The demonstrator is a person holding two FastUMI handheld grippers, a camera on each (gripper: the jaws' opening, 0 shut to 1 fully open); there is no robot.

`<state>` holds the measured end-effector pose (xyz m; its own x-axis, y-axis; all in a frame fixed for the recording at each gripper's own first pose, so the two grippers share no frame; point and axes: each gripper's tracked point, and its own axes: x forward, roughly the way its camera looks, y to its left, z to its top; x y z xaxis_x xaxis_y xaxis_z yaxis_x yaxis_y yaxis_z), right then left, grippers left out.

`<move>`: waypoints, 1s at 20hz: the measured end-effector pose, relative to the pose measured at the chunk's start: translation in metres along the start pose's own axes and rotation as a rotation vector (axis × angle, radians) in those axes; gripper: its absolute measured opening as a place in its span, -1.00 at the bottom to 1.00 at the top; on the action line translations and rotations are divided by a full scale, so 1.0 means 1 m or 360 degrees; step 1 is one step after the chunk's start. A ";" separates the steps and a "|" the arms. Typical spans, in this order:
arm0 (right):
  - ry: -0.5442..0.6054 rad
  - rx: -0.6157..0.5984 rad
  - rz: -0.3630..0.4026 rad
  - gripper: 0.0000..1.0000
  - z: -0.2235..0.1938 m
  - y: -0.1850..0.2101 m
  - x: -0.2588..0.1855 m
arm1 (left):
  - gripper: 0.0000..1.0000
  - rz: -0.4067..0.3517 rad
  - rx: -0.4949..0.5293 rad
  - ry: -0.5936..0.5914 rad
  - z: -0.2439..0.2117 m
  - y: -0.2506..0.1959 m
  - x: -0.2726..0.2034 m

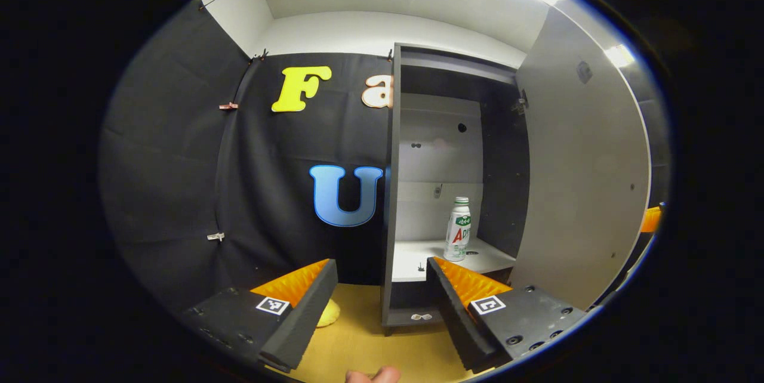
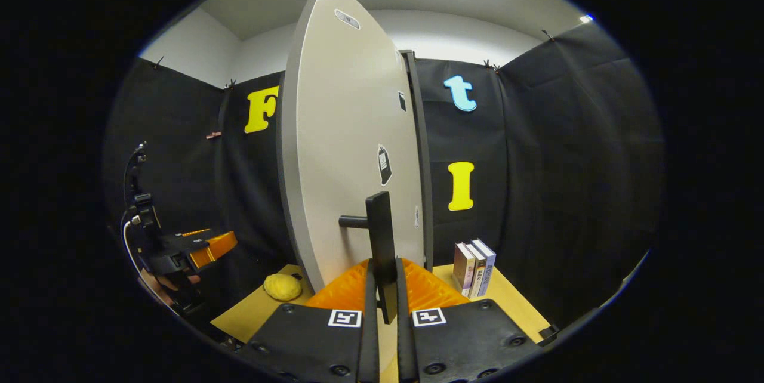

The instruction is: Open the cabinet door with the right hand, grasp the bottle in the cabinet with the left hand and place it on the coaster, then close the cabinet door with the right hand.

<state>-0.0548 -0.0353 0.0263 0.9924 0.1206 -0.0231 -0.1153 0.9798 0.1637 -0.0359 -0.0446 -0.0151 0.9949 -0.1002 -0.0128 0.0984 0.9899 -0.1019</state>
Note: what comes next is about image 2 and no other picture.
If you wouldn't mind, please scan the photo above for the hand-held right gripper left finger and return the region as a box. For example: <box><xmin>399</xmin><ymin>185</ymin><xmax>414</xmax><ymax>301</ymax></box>
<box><xmin>238</xmin><ymin>258</ymin><xmax>381</xmax><ymax>383</ymax></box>

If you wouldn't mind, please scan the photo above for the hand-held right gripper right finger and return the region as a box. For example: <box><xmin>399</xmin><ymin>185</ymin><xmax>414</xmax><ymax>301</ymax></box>
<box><xmin>395</xmin><ymin>258</ymin><xmax>541</xmax><ymax>383</ymax></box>

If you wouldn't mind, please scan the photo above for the beige cabinet door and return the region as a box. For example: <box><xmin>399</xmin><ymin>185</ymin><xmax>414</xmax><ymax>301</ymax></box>
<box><xmin>276</xmin><ymin>0</ymin><xmax>426</xmax><ymax>324</ymax></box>

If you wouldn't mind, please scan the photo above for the white book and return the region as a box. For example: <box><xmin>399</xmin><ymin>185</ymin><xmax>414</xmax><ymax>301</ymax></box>
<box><xmin>464</xmin><ymin>243</ymin><xmax>488</xmax><ymax>299</ymax></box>

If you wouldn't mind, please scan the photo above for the mauve book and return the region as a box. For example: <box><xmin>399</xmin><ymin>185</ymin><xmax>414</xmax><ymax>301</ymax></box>
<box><xmin>452</xmin><ymin>243</ymin><xmax>476</xmax><ymax>298</ymax></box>

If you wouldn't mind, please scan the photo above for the lavender book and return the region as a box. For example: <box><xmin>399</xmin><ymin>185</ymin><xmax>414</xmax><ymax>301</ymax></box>
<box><xmin>472</xmin><ymin>239</ymin><xmax>497</xmax><ymax>298</ymax></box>

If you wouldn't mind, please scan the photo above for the black backdrop cloth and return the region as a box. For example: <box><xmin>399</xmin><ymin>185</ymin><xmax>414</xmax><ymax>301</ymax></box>
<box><xmin>101</xmin><ymin>20</ymin><xmax>666</xmax><ymax>336</ymax></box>

